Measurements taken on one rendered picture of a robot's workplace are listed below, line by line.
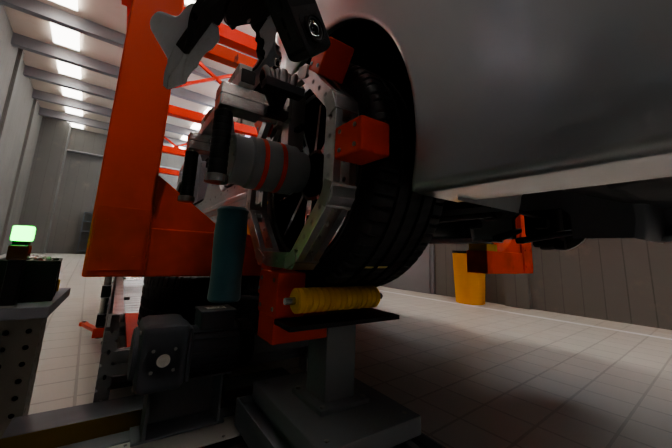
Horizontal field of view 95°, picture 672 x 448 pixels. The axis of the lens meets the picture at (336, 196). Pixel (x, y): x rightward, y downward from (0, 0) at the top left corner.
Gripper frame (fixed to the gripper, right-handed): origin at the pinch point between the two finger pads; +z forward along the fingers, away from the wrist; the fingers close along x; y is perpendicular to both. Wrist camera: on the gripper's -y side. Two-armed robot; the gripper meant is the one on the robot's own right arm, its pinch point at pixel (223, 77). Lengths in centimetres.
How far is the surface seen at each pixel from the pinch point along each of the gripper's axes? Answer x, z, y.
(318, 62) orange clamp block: -39.3, 13.7, 5.1
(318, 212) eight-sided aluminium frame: -14.2, 22.9, -21.5
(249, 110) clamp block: -15.5, 17.9, 3.4
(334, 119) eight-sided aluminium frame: -26.1, 11.9, -9.4
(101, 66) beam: -477, 912, 797
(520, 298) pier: -308, 208, -295
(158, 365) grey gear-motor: 19, 76, -22
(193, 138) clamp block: -20, 49, 18
